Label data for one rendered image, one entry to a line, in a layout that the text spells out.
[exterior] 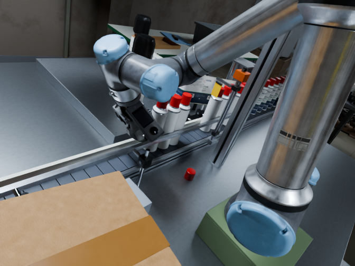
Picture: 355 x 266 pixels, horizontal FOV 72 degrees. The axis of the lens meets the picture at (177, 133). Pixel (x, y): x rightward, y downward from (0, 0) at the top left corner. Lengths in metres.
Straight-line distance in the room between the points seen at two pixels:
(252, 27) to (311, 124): 0.23
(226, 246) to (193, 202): 0.19
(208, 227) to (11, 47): 3.18
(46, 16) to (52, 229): 3.26
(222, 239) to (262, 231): 0.24
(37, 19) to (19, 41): 0.33
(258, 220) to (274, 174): 0.08
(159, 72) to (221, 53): 0.14
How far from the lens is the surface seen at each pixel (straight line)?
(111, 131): 0.91
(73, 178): 0.72
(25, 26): 3.48
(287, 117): 0.39
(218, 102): 1.00
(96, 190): 0.37
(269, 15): 0.52
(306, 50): 0.37
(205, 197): 0.85
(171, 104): 0.79
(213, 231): 0.69
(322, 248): 0.98
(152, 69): 0.50
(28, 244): 0.33
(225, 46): 0.54
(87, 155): 0.74
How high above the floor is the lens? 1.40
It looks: 32 degrees down
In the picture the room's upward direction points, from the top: 20 degrees clockwise
